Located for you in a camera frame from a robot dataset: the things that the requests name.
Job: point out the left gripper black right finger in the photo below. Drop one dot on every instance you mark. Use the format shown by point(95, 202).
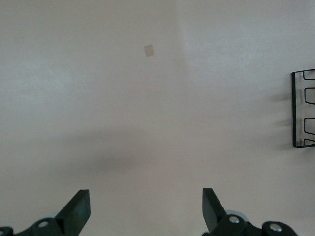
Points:
point(214, 216)

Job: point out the small brown tape square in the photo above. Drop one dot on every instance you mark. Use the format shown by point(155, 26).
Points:
point(149, 50)

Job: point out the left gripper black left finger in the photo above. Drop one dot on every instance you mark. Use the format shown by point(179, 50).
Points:
point(73, 216)

